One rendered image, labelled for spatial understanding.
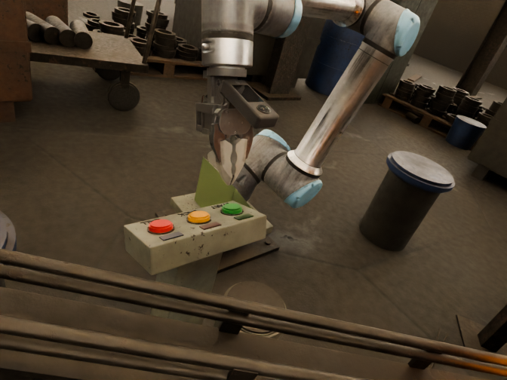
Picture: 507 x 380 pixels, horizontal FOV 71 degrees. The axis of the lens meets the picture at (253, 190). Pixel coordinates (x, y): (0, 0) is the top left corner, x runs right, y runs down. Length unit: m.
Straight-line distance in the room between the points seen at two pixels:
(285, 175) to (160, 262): 0.80
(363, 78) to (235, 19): 0.65
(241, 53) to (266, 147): 0.78
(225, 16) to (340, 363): 0.52
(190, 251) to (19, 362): 0.31
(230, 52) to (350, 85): 0.65
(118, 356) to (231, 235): 0.36
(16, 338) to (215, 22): 0.50
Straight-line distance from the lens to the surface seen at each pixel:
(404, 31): 1.19
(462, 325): 1.78
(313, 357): 0.44
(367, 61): 1.20
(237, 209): 0.68
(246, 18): 0.64
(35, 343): 0.34
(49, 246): 1.47
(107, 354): 0.34
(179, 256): 0.59
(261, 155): 1.36
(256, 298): 0.66
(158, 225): 0.61
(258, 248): 1.53
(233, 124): 0.64
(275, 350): 0.42
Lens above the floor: 1.01
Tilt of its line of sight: 32 degrees down
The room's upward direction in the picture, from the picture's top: 17 degrees clockwise
